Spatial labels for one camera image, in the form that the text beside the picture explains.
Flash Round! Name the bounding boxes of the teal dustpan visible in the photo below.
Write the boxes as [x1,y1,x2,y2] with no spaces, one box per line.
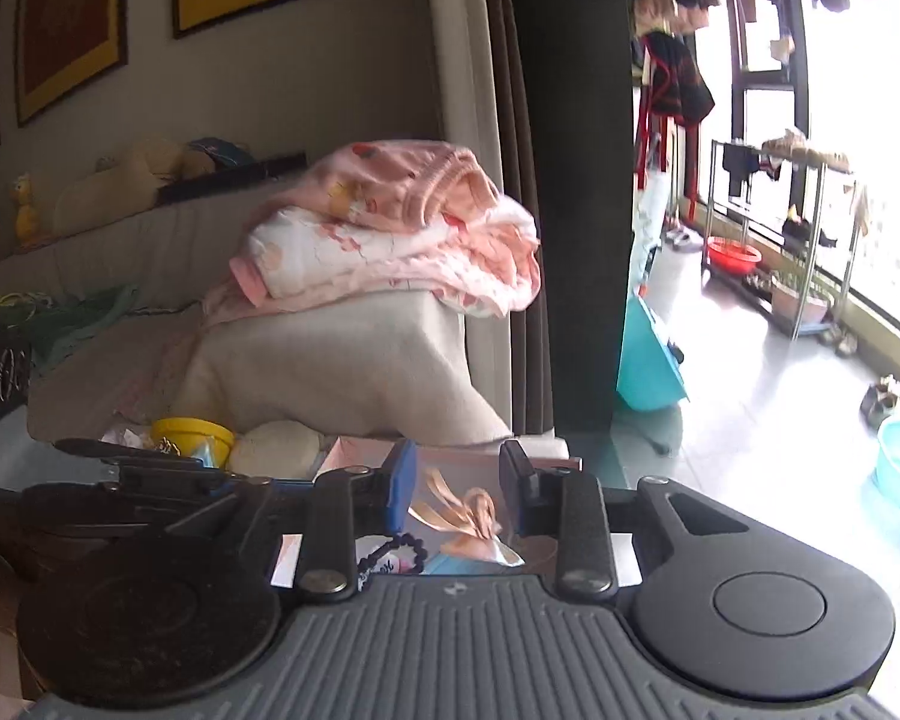
[615,292,691,413]

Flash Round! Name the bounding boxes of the yellow duck plush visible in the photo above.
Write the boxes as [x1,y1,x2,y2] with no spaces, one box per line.
[11,175,44,245]

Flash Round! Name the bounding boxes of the green cloth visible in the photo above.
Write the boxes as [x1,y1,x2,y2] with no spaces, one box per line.
[0,283,142,370]

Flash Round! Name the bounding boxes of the light blue hanging pants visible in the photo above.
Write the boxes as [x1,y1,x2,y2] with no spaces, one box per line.
[628,163,677,295]

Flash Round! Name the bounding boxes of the dark ledge board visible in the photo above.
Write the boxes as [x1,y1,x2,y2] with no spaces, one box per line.
[156,153,308,205]

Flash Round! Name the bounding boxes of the clear plastic wrapper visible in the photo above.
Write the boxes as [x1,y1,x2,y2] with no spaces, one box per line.
[100,426,156,454]

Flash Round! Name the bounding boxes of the potted green plant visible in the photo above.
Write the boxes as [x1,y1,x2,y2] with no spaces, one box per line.
[767,268,831,328]

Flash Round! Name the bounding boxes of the blue cloth cap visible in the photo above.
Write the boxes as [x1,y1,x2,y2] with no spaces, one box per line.
[186,136,254,167]

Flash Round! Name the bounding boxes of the white pink floral blanket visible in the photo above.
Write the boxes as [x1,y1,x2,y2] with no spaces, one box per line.
[202,199,542,320]

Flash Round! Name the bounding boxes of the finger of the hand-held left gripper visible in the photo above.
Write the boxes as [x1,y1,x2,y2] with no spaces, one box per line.
[16,481,230,541]
[54,437,235,482]

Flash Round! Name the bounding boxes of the pink box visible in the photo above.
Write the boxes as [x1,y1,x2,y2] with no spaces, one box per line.
[268,433,646,587]

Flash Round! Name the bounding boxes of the brown shoes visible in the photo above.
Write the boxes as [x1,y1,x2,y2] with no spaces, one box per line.
[819,321,861,359]

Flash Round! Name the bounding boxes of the red basin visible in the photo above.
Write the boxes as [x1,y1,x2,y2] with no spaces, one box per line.
[705,235,764,272]

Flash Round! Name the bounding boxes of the peach ribbon bow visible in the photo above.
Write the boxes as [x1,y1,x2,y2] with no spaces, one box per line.
[407,465,527,565]

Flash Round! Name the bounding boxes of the yellow bowl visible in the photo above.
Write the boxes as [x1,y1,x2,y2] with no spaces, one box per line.
[148,418,236,467]

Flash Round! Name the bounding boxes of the grey shoes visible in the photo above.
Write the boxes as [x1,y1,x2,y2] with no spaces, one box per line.
[859,373,900,430]

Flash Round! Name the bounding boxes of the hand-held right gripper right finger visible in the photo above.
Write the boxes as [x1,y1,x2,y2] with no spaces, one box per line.
[499,441,758,601]

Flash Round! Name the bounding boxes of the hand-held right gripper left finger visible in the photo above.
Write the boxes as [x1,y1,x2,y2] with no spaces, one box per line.
[161,441,419,597]

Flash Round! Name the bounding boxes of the blue white plastic pouch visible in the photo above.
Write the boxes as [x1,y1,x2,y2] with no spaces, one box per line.
[418,549,527,578]

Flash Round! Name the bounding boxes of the pink printed garment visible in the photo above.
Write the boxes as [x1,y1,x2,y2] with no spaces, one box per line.
[253,139,505,235]

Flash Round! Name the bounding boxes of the metal shoe rack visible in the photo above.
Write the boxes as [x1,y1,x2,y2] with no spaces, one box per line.
[703,129,867,340]

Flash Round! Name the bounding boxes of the beige plush toy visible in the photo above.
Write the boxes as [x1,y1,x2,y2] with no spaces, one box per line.
[51,136,212,238]

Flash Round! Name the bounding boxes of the black red hanging garment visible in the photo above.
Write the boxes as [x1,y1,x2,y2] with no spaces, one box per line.
[636,30,716,200]

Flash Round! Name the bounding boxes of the black scrunchie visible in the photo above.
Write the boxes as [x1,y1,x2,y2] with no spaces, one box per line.
[355,531,430,580]

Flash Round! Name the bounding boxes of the pale slippers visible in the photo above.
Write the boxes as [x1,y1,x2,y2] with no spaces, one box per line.
[661,219,704,253]

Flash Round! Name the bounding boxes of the beige brown curtain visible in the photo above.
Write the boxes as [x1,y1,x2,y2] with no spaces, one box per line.
[426,0,557,437]

